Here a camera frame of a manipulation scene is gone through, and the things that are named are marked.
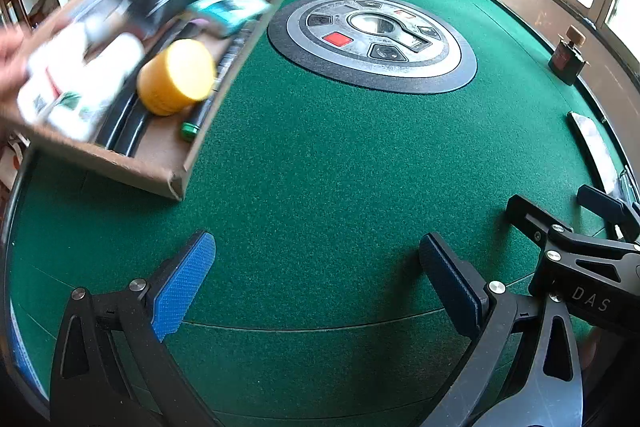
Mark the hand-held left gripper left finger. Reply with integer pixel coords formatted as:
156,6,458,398
50,229,221,427

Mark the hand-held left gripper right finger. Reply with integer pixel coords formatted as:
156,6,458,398
419,232,586,427

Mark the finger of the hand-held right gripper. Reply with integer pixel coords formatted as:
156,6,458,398
506,194,640,279
576,185,640,244

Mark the brown cardboard box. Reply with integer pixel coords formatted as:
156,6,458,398
10,0,296,202

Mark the black long case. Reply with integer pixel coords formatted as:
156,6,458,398
94,92,153,158

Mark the white bottle green label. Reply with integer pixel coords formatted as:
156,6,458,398
17,79,131,142

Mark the yellow round jar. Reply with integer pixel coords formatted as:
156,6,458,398
137,39,217,116

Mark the white bottle red label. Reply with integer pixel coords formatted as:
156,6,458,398
25,22,146,108

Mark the glossy smartphone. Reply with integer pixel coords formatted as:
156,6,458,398
567,111,621,192

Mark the dark perfume bottle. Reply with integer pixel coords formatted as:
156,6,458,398
548,26,590,86

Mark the black pen green tip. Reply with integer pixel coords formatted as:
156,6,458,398
179,27,253,142

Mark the round mahjong table control panel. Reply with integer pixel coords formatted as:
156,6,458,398
267,0,478,95

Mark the teal and white packet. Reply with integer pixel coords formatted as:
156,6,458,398
187,0,273,38

